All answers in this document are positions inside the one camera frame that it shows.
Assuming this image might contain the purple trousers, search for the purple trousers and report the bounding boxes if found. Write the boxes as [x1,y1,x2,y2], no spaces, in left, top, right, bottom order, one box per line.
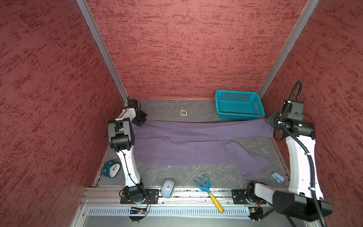
[132,119,273,177]

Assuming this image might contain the teal plastic basket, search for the teal plastic basket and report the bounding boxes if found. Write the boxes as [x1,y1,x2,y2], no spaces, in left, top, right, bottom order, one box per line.
[215,90,265,121]

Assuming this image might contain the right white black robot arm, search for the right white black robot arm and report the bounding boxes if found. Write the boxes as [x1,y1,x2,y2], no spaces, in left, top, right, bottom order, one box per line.
[245,112,333,227]

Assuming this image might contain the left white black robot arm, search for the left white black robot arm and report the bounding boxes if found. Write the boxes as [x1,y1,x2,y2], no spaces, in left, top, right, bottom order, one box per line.
[107,106,147,204]

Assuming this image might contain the beige rubber band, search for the beige rubber band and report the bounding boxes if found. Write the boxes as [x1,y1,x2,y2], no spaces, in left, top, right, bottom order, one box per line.
[179,110,188,116]

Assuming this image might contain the teal alarm clock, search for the teal alarm clock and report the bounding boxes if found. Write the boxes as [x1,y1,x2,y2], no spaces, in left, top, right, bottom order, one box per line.
[102,160,121,178]

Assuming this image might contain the light blue stapler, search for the light blue stapler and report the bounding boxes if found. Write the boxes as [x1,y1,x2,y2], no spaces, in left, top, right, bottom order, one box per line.
[271,172,285,184]

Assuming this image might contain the grey computer mouse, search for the grey computer mouse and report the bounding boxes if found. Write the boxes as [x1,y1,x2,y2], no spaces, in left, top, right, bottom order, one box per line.
[161,179,175,199]

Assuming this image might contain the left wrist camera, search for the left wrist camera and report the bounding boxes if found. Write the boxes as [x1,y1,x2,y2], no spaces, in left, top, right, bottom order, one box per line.
[127,99,141,110]

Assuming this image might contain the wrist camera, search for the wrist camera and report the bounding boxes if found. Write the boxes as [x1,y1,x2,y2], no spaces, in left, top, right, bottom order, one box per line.
[127,99,141,110]
[287,101,304,121]

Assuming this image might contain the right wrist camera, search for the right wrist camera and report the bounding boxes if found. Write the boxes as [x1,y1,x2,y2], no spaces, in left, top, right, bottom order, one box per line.
[287,101,304,121]

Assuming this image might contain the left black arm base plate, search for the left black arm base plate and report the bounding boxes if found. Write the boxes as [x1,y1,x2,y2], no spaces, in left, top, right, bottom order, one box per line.
[120,189,160,205]

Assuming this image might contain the aluminium front rail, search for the aluminium front rail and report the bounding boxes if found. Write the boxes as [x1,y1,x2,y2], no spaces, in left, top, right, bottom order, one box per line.
[80,186,311,206]

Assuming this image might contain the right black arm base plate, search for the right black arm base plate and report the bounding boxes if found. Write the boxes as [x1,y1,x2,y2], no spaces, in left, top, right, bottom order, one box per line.
[231,189,267,205]

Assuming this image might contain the blue toy rake yellow handle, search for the blue toy rake yellow handle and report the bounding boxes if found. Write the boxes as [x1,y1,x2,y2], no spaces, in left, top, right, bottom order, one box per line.
[194,174,225,213]

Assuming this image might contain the slotted white cable duct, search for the slotted white cable duct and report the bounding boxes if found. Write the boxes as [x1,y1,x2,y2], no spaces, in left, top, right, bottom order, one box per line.
[87,206,250,218]

